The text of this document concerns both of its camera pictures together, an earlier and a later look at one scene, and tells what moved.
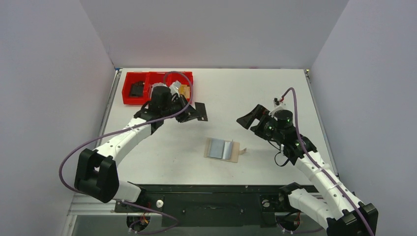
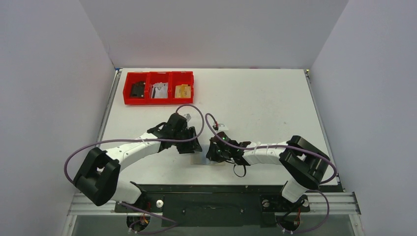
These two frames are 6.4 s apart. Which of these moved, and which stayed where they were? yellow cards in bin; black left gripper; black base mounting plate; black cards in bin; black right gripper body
Moved: black left gripper; black right gripper body
Stayed: black base mounting plate; yellow cards in bin; black cards in bin
